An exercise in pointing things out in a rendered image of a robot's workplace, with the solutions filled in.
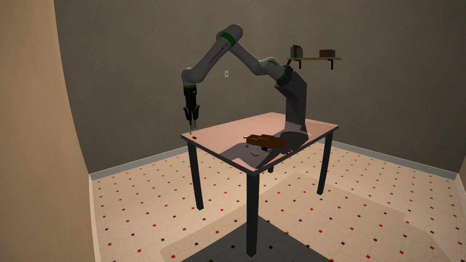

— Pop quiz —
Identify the brown rack of bins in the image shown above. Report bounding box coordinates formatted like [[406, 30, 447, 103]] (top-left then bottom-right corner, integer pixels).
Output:
[[246, 134, 286, 149]]

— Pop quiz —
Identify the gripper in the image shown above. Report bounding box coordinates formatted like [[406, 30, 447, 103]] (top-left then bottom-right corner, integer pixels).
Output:
[[183, 95, 200, 130]]

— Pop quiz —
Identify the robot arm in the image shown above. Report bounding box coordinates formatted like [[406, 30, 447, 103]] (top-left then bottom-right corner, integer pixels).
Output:
[[181, 24, 293, 96]]

